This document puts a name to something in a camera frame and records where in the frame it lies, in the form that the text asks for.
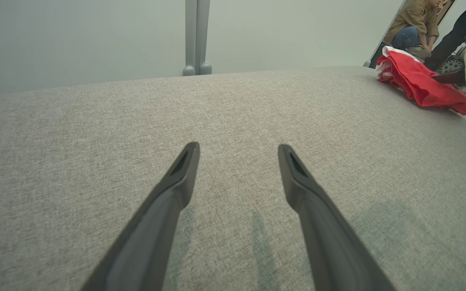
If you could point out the red shorts with white stripe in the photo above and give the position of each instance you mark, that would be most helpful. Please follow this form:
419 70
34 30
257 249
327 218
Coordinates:
423 85

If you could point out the person in brown jacket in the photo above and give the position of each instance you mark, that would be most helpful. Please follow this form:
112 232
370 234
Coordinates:
415 20

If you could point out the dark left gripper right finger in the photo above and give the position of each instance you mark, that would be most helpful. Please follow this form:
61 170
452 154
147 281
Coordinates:
326 234

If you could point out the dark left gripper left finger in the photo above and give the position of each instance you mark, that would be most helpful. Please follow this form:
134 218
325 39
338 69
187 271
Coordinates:
156 226

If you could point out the grey partition edge post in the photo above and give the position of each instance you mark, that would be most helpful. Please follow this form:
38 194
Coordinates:
382 40

